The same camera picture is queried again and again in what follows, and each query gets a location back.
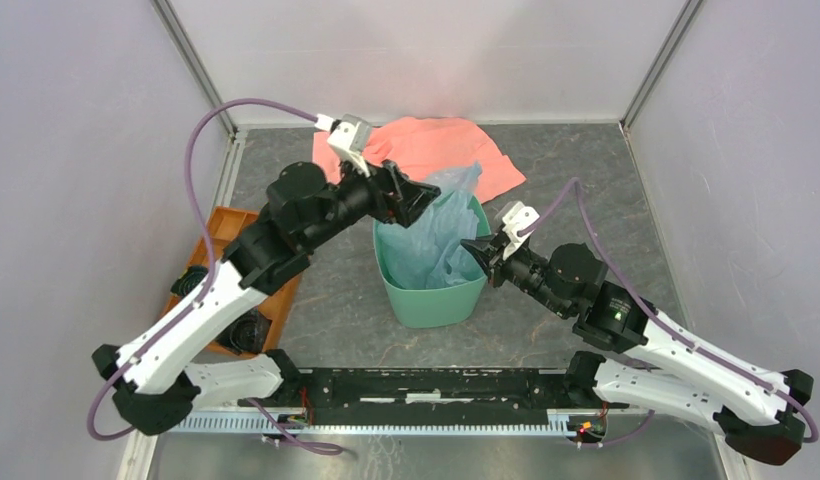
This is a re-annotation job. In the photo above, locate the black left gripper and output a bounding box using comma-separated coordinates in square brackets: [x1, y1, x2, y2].
[303, 149, 443, 252]

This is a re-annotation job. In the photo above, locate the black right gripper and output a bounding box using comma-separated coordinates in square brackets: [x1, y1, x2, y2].
[460, 231, 572, 319]

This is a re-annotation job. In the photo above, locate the translucent blue trash bag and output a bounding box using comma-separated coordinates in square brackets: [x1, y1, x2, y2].
[374, 162, 482, 290]

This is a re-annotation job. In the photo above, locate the green trash bin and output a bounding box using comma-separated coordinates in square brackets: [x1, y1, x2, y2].
[373, 196, 491, 329]

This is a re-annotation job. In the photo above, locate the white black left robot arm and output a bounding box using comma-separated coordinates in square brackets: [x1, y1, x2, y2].
[92, 161, 441, 436]

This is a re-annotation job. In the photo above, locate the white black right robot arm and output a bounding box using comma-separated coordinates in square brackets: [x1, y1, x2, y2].
[461, 232, 819, 466]

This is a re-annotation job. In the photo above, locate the pink cloth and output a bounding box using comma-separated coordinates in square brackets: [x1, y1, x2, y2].
[311, 117, 527, 205]

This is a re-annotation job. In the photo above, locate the orange wooden divided tray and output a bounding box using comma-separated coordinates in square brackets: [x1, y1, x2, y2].
[161, 207, 301, 359]

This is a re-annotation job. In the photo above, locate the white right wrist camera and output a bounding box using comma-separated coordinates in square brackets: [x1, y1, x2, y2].
[495, 201, 540, 260]

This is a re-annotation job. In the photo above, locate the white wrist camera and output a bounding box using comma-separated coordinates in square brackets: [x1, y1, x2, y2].
[315, 113, 374, 177]
[495, 201, 540, 260]

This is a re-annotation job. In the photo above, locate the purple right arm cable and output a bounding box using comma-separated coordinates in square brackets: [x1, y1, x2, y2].
[515, 176, 820, 449]

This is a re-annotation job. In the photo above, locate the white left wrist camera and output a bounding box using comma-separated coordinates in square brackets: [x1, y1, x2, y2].
[315, 113, 374, 177]

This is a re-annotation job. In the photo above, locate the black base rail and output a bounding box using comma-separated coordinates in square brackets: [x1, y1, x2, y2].
[263, 368, 603, 427]

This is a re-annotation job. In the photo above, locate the white cable duct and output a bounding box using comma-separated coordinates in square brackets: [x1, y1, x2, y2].
[171, 409, 593, 439]

